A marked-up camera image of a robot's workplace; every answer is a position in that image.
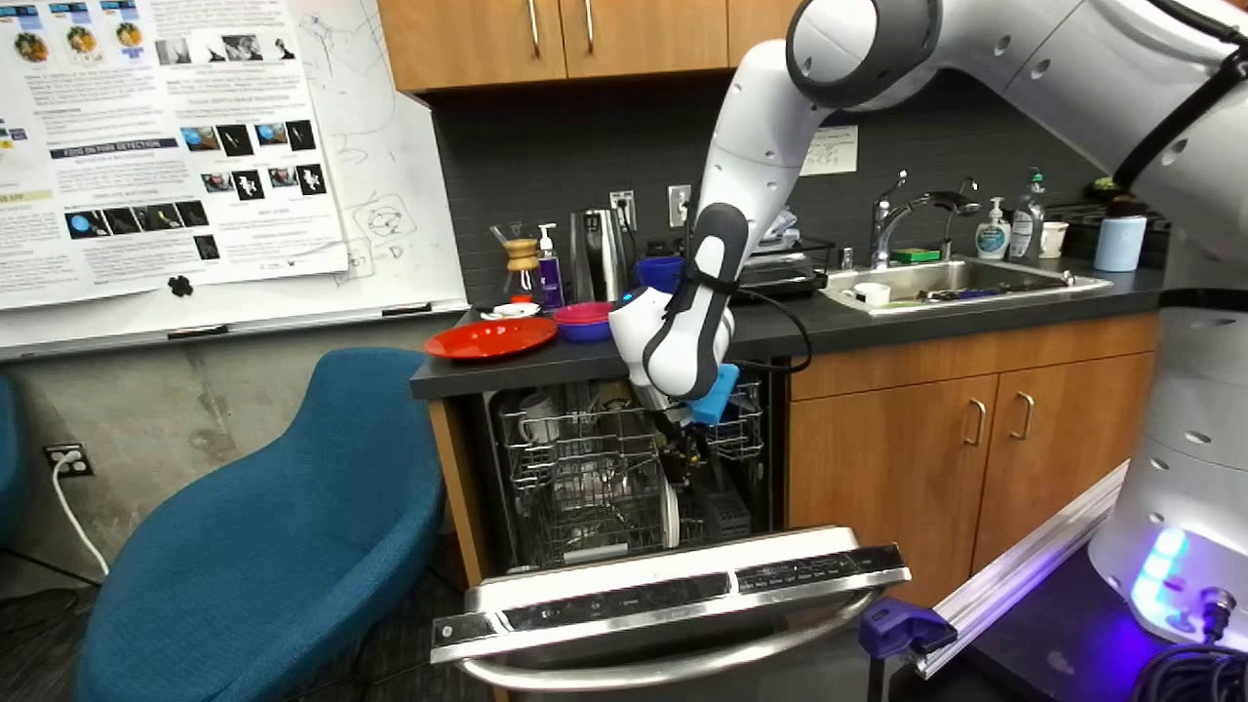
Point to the lower wooden cabinets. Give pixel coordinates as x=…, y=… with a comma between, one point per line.
x=952, y=450

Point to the whiteboard with posters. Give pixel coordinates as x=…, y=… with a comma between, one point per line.
x=214, y=171

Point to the stainless dishwasher door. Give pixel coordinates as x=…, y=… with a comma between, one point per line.
x=666, y=619

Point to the purple soap bottle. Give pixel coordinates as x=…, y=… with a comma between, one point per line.
x=549, y=268

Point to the grey dishwasher rack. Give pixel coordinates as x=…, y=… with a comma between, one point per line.
x=567, y=430

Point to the steel electric kettle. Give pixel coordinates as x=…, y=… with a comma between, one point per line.
x=597, y=254

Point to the lower dishwasher rack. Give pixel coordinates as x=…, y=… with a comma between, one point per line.
x=631, y=515

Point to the purple bowl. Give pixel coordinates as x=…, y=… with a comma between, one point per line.
x=582, y=320

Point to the clear soap dispenser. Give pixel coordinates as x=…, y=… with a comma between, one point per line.
x=991, y=237

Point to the green yellow sponge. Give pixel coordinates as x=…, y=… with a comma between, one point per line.
x=918, y=254

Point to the paper note on wall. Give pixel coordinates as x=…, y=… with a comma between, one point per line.
x=834, y=153

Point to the white mug in sink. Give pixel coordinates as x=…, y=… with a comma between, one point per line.
x=870, y=296

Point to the red plate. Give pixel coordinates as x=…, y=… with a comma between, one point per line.
x=495, y=340

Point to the teal chair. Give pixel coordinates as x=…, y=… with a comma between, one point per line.
x=254, y=576
x=14, y=456

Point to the wall power outlet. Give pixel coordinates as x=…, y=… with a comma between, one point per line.
x=68, y=457

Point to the stainless steel sink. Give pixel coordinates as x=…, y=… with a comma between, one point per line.
x=967, y=281

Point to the black dish drying rack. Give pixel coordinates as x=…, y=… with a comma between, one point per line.
x=779, y=276

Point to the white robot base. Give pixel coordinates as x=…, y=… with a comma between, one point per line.
x=1176, y=544

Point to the chrome kitchen faucet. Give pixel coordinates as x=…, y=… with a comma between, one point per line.
x=892, y=209

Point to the blue plastic cup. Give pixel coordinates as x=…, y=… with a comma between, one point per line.
x=660, y=276

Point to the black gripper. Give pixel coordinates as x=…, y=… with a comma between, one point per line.
x=683, y=445

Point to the upper wooden cabinets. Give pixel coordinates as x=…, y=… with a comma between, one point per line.
x=461, y=43

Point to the wooden cabinets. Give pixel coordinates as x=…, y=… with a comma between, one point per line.
x=461, y=43
x=952, y=450

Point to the glass coffee carafe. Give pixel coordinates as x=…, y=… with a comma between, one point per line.
x=521, y=262

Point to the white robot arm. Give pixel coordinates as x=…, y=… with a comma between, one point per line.
x=1154, y=92

